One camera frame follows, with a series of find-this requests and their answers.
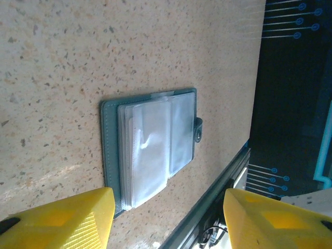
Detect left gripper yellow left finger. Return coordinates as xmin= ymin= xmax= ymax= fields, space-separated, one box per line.
xmin=0 ymin=187 xmax=115 ymax=249

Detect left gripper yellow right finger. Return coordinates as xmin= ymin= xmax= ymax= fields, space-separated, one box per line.
xmin=223 ymin=188 xmax=332 ymax=249

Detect teal leather card holder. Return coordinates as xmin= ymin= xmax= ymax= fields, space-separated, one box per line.
xmin=100 ymin=87 xmax=205 ymax=219

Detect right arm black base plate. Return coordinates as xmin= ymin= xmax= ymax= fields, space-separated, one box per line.
xmin=198 ymin=217 xmax=229 ymax=248

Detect aluminium front frame rails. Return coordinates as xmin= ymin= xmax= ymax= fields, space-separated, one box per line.
xmin=159 ymin=147 xmax=252 ymax=249

